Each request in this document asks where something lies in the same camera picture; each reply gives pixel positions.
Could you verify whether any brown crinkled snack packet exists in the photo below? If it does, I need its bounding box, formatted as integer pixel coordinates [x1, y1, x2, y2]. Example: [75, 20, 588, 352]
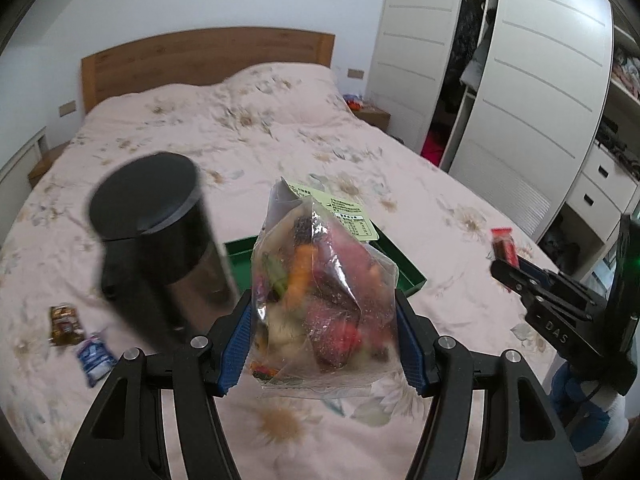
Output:
[48, 305, 84, 347]

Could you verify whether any blue and white snack packet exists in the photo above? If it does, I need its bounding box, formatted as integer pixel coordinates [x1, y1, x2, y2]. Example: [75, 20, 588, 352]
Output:
[76, 331, 119, 389]

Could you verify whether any person's right forearm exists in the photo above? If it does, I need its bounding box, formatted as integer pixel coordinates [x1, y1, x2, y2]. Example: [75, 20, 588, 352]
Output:
[547, 362, 629, 467]

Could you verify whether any black and copper lidded canister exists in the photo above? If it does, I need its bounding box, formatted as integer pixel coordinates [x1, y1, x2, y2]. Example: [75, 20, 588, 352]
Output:
[89, 152, 239, 357]

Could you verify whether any clear bag of mixed snacks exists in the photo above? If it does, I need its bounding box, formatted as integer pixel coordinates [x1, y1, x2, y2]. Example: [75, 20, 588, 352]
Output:
[249, 177, 401, 401]

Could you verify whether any bed with floral sheet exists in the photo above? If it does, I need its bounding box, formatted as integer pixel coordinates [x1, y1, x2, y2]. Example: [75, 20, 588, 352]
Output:
[0, 62, 571, 480]

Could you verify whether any floral pillow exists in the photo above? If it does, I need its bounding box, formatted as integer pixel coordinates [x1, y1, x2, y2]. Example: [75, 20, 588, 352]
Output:
[220, 62, 347, 126]

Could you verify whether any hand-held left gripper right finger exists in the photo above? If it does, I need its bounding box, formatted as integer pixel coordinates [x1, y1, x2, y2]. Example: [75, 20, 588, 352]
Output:
[395, 292, 573, 480]

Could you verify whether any white wardrobe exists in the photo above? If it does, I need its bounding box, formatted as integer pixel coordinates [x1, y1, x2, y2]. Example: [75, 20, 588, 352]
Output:
[367, 0, 640, 281]

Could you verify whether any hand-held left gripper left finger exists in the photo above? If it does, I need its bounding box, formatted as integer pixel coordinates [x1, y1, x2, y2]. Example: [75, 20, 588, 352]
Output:
[60, 290, 253, 480]

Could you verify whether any wooden headboard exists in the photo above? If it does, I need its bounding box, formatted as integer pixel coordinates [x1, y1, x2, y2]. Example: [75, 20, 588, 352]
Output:
[81, 27, 336, 116]

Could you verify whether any green cardboard tray box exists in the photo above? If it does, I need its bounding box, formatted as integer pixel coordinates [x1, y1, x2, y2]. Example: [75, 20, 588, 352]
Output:
[223, 224, 428, 297]

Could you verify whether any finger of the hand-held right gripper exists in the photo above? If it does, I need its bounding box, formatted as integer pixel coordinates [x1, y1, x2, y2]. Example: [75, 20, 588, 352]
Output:
[517, 256, 556, 284]
[490, 259, 538, 301]

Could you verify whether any wooden bedside table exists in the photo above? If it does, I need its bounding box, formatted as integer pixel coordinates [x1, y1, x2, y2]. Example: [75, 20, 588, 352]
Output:
[27, 141, 69, 189]
[356, 104, 392, 135]

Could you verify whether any red candy bar packet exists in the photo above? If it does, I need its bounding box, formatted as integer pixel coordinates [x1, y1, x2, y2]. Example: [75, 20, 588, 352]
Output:
[490, 228, 521, 267]

